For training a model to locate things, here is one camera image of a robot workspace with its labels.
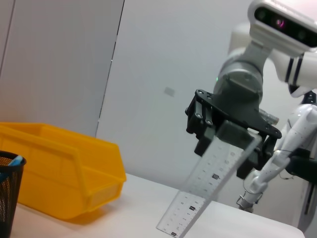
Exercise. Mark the blue scissors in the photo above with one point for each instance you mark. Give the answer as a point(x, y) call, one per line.
point(16, 160)

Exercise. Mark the white black robot head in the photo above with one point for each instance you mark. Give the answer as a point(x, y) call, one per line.
point(301, 91)

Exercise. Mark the yellow plastic bin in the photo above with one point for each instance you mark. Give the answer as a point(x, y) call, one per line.
point(62, 161)

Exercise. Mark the transparent ruler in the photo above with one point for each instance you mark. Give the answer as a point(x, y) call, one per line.
point(210, 178)

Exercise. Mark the black mesh cup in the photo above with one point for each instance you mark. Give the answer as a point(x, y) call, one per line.
point(10, 193)

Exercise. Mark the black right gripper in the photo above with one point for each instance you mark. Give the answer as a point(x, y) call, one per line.
point(237, 104)

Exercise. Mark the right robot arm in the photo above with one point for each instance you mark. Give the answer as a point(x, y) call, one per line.
point(292, 67)

